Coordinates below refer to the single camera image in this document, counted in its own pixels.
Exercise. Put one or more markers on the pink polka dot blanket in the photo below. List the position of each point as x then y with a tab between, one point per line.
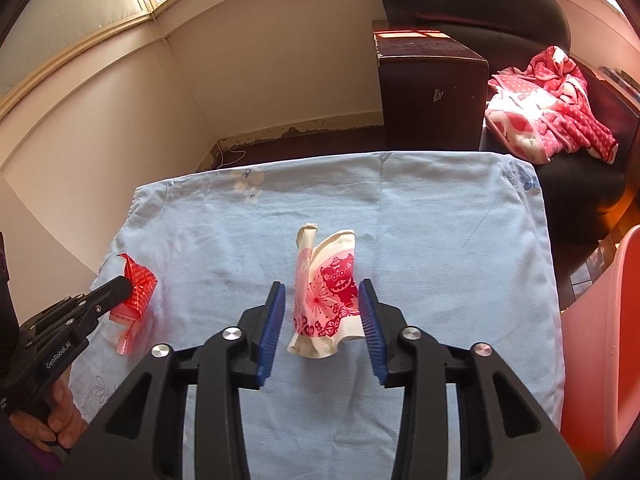
544	110

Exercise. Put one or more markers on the dark wooden side cabinet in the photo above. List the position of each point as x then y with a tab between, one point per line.
433	89

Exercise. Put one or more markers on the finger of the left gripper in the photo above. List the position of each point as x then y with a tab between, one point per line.
103	299

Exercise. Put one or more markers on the black leather armchair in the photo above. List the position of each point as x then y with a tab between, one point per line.
584	197

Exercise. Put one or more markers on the red wrapper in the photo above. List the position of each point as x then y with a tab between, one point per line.
130	314

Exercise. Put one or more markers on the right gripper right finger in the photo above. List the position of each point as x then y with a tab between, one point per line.
504	432

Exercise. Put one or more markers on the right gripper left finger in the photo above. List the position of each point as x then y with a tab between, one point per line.
138	434

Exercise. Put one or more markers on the person's left hand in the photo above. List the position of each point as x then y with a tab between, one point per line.
64	424

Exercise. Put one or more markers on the light blue table cloth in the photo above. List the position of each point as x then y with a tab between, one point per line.
458	242

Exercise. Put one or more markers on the crushed pink paper cup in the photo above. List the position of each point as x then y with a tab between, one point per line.
326	306

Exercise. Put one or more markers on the pink plastic bucket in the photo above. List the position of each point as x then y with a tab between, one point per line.
601	354

